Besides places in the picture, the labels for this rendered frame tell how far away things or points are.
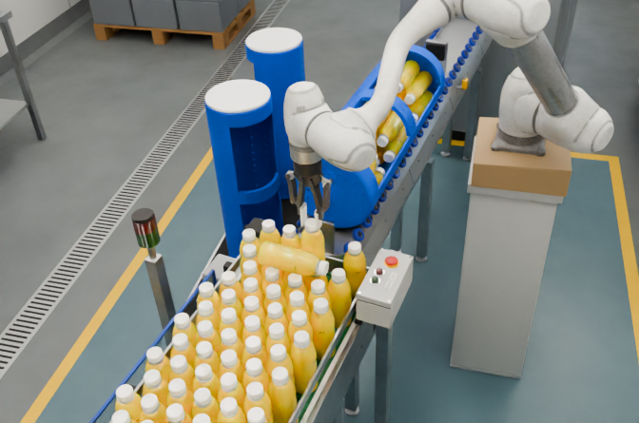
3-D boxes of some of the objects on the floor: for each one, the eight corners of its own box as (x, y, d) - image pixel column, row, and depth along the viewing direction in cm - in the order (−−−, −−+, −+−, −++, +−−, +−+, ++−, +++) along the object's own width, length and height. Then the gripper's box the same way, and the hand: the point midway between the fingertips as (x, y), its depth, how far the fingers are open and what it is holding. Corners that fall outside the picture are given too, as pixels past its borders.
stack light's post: (212, 465, 262) (163, 254, 197) (207, 473, 259) (154, 262, 194) (203, 461, 264) (151, 251, 198) (198, 470, 261) (143, 259, 196)
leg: (360, 407, 280) (360, 300, 243) (356, 418, 276) (355, 312, 239) (348, 402, 282) (345, 297, 245) (342, 413, 278) (339, 308, 241)
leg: (451, 153, 428) (459, 63, 391) (448, 158, 424) (456, 67, 387) (442, 151, 430) (449, 62, 393) (439, 156, 426) (446, 66, 389)
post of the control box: (387, 485, 253) (394, 297, 193) (383, 494, 250) (389, 306, 191) (377, 481, 254) (380, 293, 195) (373, 490, 251) (376, 302, 192)
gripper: (341, 155, 177) (343, 224, 191) (284, 144, 183) (290, 211, 197) (330, 171, 172) (333, 240, 186) (272, 158, 178) (279, 227, 192)
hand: (311, 217), depth 190 cm, fingers closed on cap, 4 cm apart
